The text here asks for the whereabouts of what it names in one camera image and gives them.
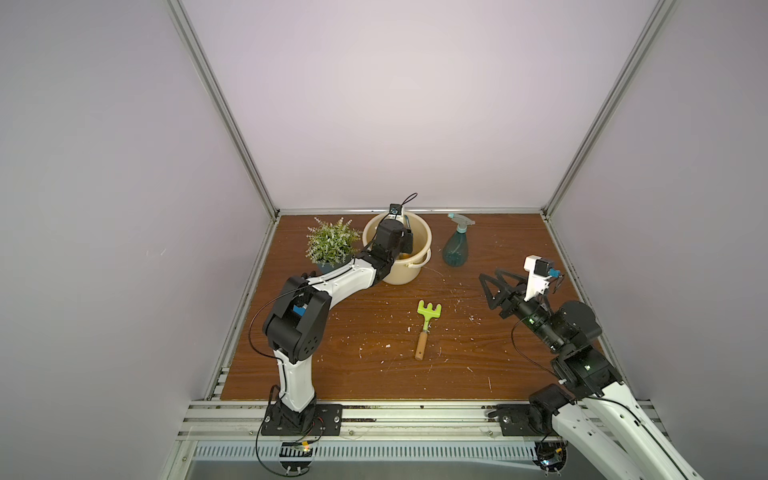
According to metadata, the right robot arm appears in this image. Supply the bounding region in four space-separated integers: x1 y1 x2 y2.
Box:
479 265 700 479

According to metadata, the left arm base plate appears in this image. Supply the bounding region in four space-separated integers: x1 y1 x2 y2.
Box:
260 402 343 437

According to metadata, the aluminium front rail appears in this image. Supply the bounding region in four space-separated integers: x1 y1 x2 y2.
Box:
176 400 670 443

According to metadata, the cream plastic bucket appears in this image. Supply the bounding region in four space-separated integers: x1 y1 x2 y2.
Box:
354 211 432 286

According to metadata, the teal spray bottle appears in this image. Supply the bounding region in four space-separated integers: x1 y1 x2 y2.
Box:
442 212 475 267

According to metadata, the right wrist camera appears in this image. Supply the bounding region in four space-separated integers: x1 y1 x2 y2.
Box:
524 255 564 301

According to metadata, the green rake wooden handle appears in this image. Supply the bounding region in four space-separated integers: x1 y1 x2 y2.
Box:
414 300 442 361

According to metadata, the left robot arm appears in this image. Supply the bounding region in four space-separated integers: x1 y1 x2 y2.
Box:
263 214 413 431

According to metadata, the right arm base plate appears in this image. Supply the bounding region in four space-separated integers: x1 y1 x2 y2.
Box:
486 402 573 437

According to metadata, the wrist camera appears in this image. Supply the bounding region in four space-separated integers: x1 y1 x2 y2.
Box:
386 203 405 224
524 255 564 301

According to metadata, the artificial green potted plant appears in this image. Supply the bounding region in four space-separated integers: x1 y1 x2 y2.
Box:
305 217 362 271

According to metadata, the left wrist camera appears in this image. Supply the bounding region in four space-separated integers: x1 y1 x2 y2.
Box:
386 203 405 224

